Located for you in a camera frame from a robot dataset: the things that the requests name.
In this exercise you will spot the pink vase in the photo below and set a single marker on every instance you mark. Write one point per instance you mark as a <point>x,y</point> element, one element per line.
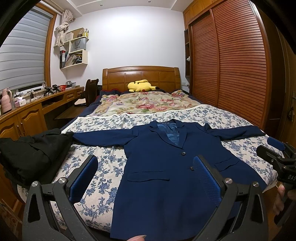
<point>6,100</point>

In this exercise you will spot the wooden desk with cabinets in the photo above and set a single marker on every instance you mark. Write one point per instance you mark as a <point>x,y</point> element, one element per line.
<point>29,120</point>

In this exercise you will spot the wooden louvered wardrobe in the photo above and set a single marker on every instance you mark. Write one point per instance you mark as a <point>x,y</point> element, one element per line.
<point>235,60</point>

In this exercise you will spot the yellow Pikachu plush toy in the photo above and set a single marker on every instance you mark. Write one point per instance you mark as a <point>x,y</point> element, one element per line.
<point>141,86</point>

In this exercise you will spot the red bowl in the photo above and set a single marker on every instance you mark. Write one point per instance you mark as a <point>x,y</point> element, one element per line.
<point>62,87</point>

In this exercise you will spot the person's right hand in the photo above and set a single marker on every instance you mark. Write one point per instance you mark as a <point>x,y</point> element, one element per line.
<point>279,204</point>

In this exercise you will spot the navy blue suit jacket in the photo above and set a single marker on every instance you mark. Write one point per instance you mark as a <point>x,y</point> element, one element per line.
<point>161,194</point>

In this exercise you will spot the blue floral bed sheet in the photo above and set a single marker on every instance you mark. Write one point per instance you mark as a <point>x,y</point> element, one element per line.
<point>96,206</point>

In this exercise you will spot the white wall shelf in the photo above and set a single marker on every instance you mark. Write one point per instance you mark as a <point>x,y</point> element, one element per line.
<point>75,48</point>

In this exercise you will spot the wooden headboard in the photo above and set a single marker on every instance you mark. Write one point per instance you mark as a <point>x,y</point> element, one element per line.
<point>166,78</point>

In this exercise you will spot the tied beige curtain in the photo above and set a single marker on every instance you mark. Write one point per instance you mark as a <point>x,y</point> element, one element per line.
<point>67,18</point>

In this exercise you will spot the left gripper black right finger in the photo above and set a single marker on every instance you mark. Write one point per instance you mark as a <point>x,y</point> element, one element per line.
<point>239,212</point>

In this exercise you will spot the dark wooden chair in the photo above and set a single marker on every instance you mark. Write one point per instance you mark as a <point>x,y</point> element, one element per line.
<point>89,95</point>

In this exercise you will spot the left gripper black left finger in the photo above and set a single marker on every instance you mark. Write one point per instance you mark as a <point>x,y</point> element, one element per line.
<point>39,222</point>

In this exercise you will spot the black folded garment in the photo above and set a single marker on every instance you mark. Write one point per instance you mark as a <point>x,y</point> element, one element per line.
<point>35,158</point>

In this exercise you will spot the wooden door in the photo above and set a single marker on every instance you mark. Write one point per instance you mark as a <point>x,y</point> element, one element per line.
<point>286,130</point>

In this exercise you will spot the grey window blind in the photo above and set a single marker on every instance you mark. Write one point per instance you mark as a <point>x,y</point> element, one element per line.
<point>22,53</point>

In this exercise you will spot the person's left hand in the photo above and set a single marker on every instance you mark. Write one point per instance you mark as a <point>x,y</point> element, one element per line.
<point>137,238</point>

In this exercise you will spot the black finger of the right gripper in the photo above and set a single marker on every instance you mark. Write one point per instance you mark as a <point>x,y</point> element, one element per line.
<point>271,157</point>
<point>287,149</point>

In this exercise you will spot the red floral quilt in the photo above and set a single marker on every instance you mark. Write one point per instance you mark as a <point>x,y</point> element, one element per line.
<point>143,102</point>

